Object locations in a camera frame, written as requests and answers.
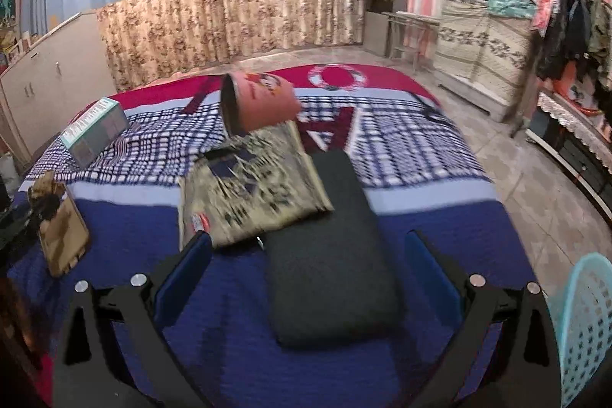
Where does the pink hanging bag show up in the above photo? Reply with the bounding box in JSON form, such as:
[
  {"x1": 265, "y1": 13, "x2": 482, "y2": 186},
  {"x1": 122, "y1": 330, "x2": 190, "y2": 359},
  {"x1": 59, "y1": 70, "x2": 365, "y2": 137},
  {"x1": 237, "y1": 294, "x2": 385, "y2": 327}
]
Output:
[{"x1": 531, "y1": 0, "x2": 558, "y2": 37}]

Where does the small metal side table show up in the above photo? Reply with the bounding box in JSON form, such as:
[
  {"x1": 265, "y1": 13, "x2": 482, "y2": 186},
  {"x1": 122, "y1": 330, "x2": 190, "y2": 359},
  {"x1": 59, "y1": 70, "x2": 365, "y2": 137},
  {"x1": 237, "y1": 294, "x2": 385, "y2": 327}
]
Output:
[{"x1": 382, "y1": 10, "x2": 441, "y2": 74}]

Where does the metal clothes rack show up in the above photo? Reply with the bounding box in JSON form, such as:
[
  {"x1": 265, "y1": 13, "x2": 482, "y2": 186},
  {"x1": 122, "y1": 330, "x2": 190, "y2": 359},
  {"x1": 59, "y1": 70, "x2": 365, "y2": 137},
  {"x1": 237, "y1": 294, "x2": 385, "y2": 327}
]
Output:
[{"x1": 511, "y1": 0, "x2": 612, "y2": 138}]

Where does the patterned beige black cloth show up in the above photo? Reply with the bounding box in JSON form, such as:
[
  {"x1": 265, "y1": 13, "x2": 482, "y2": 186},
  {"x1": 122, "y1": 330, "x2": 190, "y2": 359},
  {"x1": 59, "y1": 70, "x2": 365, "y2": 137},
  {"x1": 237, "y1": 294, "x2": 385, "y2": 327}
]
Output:
[{"x1": 178, "y1": 121, "x2": 334, "y2": 251}]

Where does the white low cabinet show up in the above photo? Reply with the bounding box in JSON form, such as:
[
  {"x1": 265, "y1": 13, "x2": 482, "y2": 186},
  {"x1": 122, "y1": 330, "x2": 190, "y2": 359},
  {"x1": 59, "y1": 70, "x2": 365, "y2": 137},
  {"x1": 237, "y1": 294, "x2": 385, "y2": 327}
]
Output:
[{"x1": 0, "y1": 11, "x2": 116, "y2": 160}]

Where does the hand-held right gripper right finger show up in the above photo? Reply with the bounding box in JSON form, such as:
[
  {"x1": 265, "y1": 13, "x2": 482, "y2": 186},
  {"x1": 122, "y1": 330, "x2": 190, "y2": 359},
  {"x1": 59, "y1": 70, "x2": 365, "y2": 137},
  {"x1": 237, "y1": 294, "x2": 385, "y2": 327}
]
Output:
[{"x1": 404, "y1": 229, "x2": 562, "y2": 408}]

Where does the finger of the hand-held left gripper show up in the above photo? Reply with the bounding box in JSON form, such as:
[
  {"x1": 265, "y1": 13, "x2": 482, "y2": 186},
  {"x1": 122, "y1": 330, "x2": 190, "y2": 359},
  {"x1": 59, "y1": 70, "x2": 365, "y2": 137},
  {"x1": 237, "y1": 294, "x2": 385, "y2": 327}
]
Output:
[{"x1": 10, "y1": 190, "x2": 65, "y2": 241}]

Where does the row of hanging clothes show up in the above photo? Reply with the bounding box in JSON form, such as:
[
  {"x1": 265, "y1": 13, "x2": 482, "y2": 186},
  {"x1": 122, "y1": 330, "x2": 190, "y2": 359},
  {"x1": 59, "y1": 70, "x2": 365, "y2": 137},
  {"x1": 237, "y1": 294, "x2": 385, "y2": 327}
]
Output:
[{"x1": 535, "y1": 0, "x2": 612, "y2": 91}]

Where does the teal folded cloth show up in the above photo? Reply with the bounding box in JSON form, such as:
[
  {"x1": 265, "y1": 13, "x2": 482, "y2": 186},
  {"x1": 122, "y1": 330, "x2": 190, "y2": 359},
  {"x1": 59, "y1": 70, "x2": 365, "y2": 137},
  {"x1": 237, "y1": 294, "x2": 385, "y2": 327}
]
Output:
[{"x1": 488, "y1": 0, "x2": 537, "y2": 19}]

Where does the teal and white box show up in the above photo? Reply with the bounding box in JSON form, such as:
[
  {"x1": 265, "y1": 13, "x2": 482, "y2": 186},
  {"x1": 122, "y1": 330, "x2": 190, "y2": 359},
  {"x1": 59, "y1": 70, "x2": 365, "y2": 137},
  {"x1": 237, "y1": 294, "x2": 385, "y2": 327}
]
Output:
[{"x1": 60, "y1": 97, "x2": 131, "y2": 169}]

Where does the striped red blue blanket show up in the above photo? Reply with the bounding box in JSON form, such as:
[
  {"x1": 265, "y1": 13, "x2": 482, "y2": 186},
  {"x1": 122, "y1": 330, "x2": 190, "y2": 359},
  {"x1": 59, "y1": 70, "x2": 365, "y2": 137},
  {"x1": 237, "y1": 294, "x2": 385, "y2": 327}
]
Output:
[{"x1": 7, "y1": 63, "x2": 541, "y2": 408}]

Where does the cabinet under patterned cloth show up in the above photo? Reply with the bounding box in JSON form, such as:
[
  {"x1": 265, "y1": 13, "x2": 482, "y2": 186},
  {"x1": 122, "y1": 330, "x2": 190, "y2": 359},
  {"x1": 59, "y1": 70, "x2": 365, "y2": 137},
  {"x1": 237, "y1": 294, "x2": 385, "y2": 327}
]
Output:
[{"x1": 433, "y1": 0, "x2": 539, "y2": 124}]

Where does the low shelf with lace cloth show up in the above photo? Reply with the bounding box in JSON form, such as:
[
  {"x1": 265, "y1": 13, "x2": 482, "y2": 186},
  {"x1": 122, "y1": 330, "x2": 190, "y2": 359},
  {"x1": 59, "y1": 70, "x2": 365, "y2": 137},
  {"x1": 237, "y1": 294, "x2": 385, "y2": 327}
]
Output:
[{"x1": 526, "y1": 91, "x2": 612, "y2": 218}]

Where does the black flat case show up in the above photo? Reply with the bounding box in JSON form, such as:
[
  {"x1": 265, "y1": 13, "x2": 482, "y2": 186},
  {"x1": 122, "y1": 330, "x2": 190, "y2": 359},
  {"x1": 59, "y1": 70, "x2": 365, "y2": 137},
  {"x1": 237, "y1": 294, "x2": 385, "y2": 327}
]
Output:
[{"x1": 258, "y1": 149, "x2": 406, "y2": 349}]

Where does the grey water dispenser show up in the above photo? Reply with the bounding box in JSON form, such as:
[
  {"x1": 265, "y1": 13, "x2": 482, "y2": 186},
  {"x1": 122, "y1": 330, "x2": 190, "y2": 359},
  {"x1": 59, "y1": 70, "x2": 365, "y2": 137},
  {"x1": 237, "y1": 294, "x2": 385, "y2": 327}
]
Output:
[{"x1": 364, "y1": 0, "x2": 410, "y2": 57}]

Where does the red plastic basin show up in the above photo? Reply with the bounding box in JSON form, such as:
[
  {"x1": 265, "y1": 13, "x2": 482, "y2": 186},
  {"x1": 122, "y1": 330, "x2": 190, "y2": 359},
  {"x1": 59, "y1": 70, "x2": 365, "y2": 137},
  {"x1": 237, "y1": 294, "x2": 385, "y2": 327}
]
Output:
[{"x1": 557, "y1": 76, "x2": 603, "y2": 115}]

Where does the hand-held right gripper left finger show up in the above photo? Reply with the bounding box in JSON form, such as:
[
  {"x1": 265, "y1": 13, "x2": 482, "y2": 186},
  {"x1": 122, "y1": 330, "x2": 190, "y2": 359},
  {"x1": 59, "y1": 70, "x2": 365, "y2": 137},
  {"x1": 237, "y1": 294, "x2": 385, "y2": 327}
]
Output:
[{"x1": 52, "y1": 231, "x2": 213, "y2": 408}]

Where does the light blue plastic basket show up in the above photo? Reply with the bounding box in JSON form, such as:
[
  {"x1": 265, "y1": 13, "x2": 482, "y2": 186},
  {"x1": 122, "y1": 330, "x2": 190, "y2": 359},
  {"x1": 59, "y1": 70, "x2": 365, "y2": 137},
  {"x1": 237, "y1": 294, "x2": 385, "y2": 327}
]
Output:
[{"x1": 545, "y1": 252, "x2": 612, "y2": 408}]

